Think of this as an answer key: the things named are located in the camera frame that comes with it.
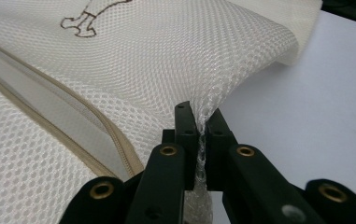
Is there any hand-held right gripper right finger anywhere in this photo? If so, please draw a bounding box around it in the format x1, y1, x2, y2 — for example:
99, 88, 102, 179
205, 107, 239, 191

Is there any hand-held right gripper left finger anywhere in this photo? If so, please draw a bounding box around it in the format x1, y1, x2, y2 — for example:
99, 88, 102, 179
162, 100, 198, 191

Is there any cream mesh laundry bag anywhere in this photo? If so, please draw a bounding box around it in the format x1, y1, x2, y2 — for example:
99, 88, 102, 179
0, 0, 323, 224

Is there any white board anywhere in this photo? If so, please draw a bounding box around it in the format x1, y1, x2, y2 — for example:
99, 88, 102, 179
207, 9, 356, 208

